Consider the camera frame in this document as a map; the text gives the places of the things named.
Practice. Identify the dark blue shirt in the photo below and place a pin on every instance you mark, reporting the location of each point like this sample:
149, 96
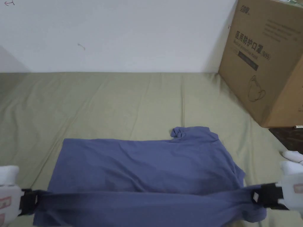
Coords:
142, 179

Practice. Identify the brown cardboard carton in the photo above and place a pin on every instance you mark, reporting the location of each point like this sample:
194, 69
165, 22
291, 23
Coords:
265, 61

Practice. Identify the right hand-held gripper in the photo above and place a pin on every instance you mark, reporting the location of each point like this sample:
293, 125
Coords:
292, 186

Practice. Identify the bed with pale green sheet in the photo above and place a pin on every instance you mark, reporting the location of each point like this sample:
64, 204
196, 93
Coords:
106, 106

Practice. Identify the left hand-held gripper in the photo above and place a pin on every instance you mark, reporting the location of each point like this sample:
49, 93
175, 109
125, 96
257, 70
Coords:
8, 194

